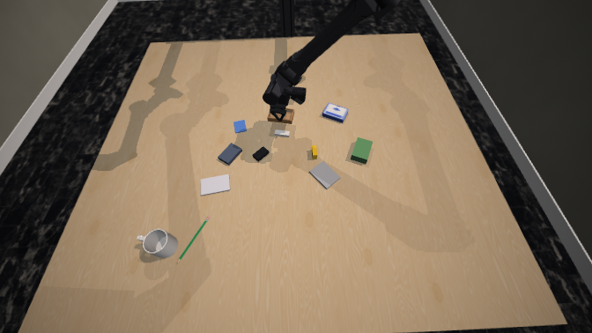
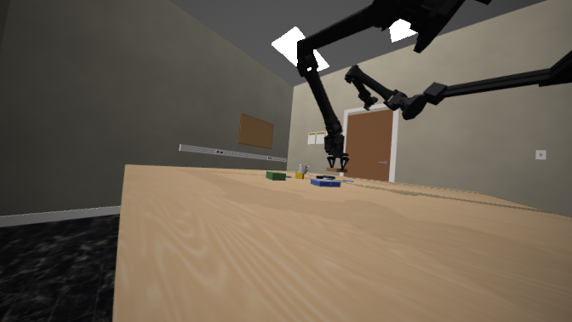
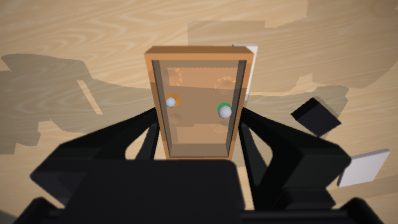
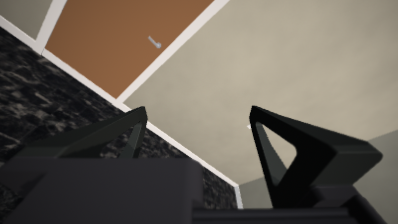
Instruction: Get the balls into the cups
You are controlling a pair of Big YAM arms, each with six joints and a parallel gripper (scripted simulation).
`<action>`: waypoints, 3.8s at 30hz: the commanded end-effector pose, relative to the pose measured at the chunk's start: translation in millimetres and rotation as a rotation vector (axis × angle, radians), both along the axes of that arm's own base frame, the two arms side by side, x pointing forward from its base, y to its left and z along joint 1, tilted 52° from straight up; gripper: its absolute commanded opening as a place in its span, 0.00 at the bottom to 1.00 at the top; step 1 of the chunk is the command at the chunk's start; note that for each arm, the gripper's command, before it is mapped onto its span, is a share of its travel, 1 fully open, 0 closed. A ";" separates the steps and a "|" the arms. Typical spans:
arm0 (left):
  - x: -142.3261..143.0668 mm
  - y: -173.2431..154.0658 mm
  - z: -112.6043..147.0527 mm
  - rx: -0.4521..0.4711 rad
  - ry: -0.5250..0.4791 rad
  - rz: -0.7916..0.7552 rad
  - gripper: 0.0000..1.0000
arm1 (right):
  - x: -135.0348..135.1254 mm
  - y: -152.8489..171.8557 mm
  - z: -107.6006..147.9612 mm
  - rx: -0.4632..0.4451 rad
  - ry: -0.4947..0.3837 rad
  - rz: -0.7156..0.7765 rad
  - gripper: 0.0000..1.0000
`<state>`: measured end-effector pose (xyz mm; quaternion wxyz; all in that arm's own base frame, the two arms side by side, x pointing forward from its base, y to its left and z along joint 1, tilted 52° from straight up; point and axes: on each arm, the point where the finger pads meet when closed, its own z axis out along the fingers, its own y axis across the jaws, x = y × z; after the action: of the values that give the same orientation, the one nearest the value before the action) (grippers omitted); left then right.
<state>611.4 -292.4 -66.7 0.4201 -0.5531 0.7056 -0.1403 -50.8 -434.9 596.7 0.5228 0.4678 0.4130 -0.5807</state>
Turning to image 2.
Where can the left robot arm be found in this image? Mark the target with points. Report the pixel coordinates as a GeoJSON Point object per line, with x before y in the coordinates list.
{"type": "Point", "coordinates": [383, 13]}

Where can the green rectangular box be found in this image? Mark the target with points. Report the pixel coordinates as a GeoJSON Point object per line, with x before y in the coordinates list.
{"type": "Point", "coordinates": [275, 177]}

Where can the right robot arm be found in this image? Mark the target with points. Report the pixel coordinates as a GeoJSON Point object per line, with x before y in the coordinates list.
{"type": "Point", "coordinates": [397, 101]}

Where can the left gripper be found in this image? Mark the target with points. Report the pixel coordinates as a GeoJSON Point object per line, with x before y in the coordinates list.
{"type": "Point", "coordinates": [338, 155]}

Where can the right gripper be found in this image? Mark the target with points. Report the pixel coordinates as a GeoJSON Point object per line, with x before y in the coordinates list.
{"type": "Point", "coordinates": [374, 100]}

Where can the blue and white cardboard box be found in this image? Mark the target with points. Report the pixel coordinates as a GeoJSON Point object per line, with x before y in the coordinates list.
{"type": "Point", "coordinates": [325, 183]}

